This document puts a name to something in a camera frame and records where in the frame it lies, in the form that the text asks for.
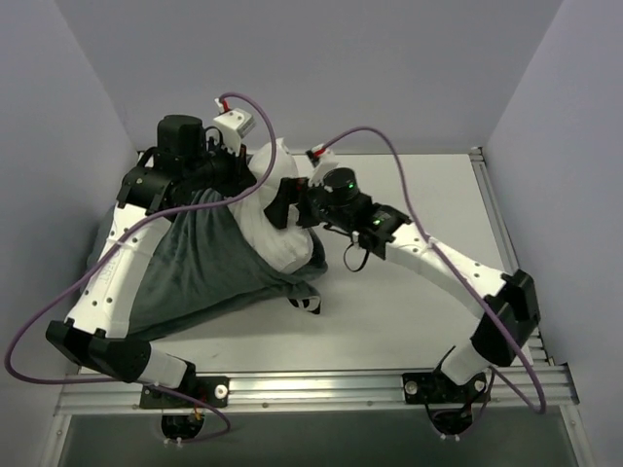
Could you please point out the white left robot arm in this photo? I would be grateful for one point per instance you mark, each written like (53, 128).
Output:
(184, 160)

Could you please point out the white pillow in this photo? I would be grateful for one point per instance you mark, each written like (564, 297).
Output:
(287, 247)

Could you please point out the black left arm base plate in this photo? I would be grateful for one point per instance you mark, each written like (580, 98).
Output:
(210, 390)

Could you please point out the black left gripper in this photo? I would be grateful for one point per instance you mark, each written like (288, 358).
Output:
(241, 171)

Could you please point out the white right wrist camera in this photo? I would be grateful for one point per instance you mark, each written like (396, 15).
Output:
(323, 160)

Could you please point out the aluminium front mounting rail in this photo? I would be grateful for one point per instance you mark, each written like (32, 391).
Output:
(310, 392)

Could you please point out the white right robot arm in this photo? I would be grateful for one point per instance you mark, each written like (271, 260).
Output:
(505, 305)

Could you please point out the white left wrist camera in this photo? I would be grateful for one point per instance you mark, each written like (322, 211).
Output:
(234, 125)

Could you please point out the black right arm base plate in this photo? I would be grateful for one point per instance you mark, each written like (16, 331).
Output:
(434, 388)

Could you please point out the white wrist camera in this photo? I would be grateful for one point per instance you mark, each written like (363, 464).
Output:
(323, 160)
(234, 125)

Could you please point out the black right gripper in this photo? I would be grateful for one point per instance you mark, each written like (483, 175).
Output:
(296, 196)

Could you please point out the aluminium table edge rail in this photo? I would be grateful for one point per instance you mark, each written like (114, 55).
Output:
(504, 244)

